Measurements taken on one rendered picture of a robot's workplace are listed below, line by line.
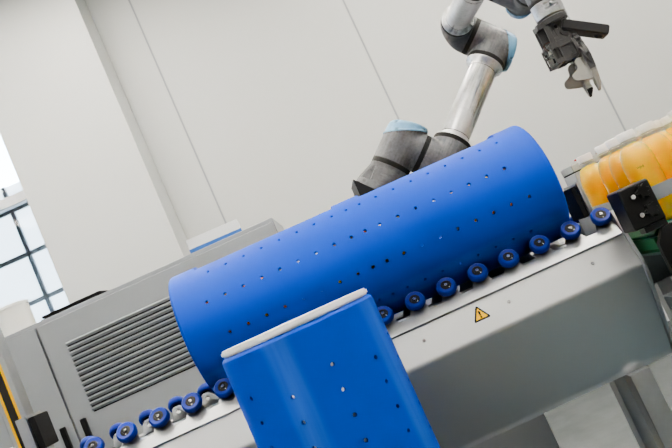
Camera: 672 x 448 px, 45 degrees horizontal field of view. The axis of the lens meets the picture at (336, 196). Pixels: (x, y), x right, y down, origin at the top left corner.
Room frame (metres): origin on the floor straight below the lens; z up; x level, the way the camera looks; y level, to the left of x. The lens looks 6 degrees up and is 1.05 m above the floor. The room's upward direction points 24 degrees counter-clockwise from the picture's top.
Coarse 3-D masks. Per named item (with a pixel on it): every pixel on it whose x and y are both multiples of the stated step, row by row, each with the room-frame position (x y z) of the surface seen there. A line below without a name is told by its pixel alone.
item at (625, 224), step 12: (612, 192) 1.73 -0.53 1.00; (624, 192) 1.68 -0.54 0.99; (636, 192) 1.67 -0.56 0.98; (648, 192) 1.67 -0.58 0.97; (612, 204) 1.73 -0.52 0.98; (624, 204) 1.68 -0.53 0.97; (636, 204) 1.68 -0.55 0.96; (648, 204) 1.67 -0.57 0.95; (624, 216) 1.70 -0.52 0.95; (636, 216) 1.68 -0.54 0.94; (648, 216) 1.68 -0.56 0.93; (660, 216) 1.68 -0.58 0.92; (624, 228) 1.73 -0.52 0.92; (636, 228) 1.68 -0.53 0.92; (648, 228) 1.69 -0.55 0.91
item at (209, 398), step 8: (552, 248) 2.01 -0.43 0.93; (528, 256) 2.00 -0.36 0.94; (488, 272) 1.99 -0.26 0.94; (496, 272) 2.00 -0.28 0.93; (464, 288) 2.00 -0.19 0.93; (440, 296) 1.99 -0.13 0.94; (432, 304) 2.00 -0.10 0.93; (408, 312) 1.99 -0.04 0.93; (208, 392) 1.95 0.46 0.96; (208, 400) 1.96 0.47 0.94; (216, 400) 1.96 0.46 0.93; (176, 408) 1.94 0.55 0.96; (176, 416) 1.95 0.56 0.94; (184, 416) 1.96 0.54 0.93; (144, 424) 1.94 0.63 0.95; (144, 432) 1.95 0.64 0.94; (152, 432) 1.96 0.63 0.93
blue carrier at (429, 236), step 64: (512, 128) 1.86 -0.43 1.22; (384, 192) 1.81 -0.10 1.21; (448, 192) 1.77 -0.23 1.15; (512, 192) 1.76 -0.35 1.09; (256, 256) 1.77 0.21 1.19; (320, 256) 1.75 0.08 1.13; (384, 256) 1.75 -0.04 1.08; (448, 256) 1.77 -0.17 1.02; (192, 320) 1.73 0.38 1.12; (256, 320) 1.73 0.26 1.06
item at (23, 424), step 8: (32, 416) 1.80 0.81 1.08; (40, 416) 1.84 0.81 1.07; (48, 416) 1.88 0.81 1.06; (16, 424) 1.79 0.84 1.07; (24, 424) 1.79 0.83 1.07; (32, 424) 1.80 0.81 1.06; (40, 424) 1.82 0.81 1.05; (48, 424) 1.86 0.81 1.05; (24, 432) 1.79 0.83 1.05; (32, 432) 1.80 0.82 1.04; (40, 432) 1.80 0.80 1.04; (48, 432) 1.85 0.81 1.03; (24, 440) 1.79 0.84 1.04; (32, 440) 1.79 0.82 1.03; (40, 440) 1.80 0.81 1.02; (48, 440) 1.83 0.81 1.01; (56, 440) 1.87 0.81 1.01
